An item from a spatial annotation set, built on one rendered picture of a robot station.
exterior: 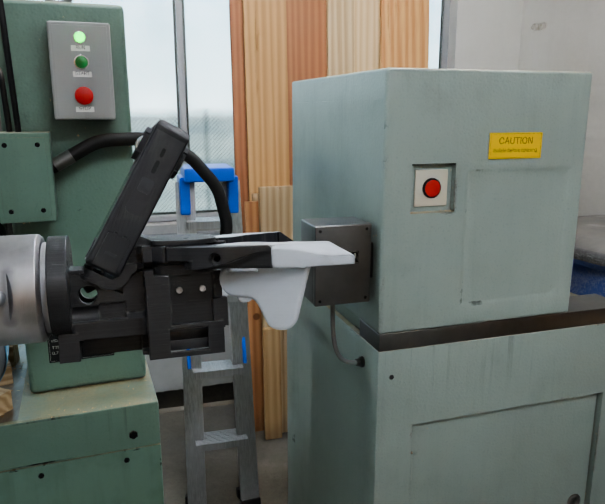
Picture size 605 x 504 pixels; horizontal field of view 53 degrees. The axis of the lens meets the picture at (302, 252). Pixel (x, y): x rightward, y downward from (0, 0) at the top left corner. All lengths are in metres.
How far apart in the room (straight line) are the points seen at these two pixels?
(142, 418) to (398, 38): 2.03
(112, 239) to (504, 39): 2.90
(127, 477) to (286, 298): 0.92
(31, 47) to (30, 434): 0.68
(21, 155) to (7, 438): 0.49
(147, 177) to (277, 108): 2.14
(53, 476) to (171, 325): 0.87
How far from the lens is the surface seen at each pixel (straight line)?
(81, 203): 1.22
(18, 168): 1.13
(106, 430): 1.24
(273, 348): 2.51
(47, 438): 1.24
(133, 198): 0.43
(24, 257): 0.43
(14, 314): 0.43
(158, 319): 0.43
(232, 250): 0.40
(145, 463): 1.28
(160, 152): 0.44
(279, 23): 2.61
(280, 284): 0.41
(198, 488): 2.23
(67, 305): 0.43
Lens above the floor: 1.34
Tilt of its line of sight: 13 degrees down
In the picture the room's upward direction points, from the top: straight up
